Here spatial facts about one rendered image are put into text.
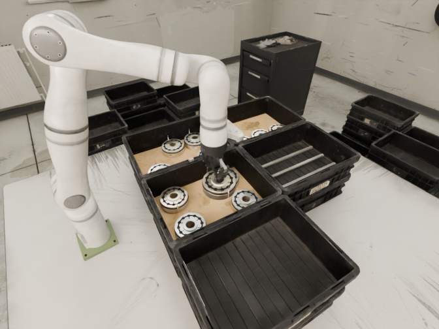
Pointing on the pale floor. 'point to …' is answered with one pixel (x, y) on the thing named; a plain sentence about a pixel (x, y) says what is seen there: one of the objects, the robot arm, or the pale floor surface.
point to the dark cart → (277, 70)
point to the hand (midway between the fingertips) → (213, 175)
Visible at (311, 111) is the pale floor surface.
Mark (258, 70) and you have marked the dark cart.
